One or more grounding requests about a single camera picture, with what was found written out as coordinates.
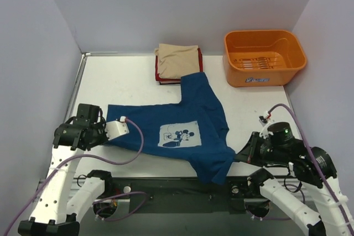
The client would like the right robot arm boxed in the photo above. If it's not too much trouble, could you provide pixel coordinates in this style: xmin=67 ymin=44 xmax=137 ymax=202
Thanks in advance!
xmin=236 ymin=122 xmax=353 ymax=235

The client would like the blue t shirt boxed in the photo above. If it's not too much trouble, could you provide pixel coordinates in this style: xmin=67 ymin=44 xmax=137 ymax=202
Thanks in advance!
xmin=107 ymin=72 xmax=236 ymax=185

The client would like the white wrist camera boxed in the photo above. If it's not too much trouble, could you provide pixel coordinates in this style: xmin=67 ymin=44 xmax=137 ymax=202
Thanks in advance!
xmin=105 ymin=116 xmax=129 ymax=140
xmin=259 ymin=111 xmax=274 ymax=139

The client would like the red folded t shirt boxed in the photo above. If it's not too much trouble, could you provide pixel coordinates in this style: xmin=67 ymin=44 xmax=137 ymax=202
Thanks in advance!
xmin=155 ymin=48 xmax=204 ymax=82

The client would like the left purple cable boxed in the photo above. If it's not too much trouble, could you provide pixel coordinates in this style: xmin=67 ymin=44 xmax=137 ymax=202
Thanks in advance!
xmin=5 ymin=117 xmax=149 ymax=234

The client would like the beige folded t shirt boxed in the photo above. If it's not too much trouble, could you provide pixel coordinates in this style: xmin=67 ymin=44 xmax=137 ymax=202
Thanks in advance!
xmin=154 ymin=44 xmax=202 ymax=80

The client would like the black folded t shirt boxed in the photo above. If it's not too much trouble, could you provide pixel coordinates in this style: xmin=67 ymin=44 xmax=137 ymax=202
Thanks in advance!
xmin=159 ymin=80 xmax=180 ymax=85

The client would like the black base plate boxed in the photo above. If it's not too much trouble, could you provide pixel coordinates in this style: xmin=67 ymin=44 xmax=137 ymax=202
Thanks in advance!
xmin=93 ymin=177 xmax=270 ymax=218

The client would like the orange plastic basket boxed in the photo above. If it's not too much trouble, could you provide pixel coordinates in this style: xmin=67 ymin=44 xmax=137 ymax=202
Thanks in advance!
xmin=223 ymin=29 xmax=307 ymax=87

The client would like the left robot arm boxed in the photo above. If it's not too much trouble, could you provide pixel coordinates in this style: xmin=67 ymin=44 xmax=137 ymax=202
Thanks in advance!
xmin=18 ymin=104 xmax=114 ymax=235

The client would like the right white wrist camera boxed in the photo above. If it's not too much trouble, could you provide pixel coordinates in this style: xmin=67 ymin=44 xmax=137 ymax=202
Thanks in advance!
xmin=259 ymin=111 xmax=274 ymax=139

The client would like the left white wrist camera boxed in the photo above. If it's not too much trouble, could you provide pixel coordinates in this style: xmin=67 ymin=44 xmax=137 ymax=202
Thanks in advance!
xmin=105 ymin=116 xmax=129 ymax=140

